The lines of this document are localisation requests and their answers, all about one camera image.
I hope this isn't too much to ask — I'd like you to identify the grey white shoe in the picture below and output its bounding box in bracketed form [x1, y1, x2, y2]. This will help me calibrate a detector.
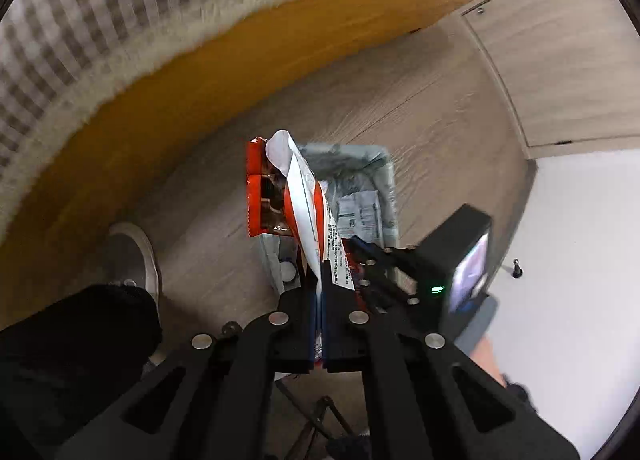
[107, 222, 166, 371]

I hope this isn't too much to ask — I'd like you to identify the light wooden door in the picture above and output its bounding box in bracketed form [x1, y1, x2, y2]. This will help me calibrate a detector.
[460, 0, 640, 161]

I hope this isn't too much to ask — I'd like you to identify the red white plastic packet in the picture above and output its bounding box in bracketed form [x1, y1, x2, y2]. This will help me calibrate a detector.
[264, 129, 360, 363]

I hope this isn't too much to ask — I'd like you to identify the wooden bed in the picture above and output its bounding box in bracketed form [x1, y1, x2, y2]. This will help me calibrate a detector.
[0, 0, 483, 331]

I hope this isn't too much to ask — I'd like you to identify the person's right forearm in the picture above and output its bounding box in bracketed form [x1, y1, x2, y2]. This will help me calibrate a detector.
[470, 332, 538, 421]

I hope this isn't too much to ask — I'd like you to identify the person's black trouser leg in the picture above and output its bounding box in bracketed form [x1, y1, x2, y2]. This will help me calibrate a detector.
[0, 285, 163, 460]

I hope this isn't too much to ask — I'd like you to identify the white plastic bin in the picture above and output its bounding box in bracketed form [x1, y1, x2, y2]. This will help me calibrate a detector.
[255, 142, 401, 301]

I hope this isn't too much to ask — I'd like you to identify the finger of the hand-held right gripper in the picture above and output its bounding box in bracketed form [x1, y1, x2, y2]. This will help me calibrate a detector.
[356, 269, 424, 324]
[345, 237, 419, 271]

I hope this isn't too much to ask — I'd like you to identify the black metal stand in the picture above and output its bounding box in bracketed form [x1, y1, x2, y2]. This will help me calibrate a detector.
[272, 375, 371, 460]

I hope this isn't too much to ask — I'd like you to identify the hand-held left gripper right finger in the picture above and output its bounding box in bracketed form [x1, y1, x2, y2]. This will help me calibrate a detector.
[320, 280, 581, 460]

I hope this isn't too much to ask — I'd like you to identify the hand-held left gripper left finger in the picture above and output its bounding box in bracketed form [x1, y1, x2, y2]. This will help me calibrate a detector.
[55, 285, 321, 460]

